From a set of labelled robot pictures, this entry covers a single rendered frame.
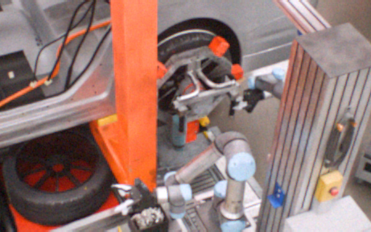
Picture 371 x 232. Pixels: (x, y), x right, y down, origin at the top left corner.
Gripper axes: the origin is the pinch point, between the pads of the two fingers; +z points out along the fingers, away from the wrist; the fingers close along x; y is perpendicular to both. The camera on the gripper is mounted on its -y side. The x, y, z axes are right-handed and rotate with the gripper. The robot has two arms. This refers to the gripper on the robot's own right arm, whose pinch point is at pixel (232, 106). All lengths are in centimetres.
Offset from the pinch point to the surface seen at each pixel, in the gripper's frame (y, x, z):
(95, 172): -33, -13, 85
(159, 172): -42, -4, 46
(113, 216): -46, 12, 85
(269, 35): 19, -30, -42
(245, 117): -83, -57, -53
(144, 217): -26, 35, 74
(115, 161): -15, -2, 76
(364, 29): -82, -109, -208
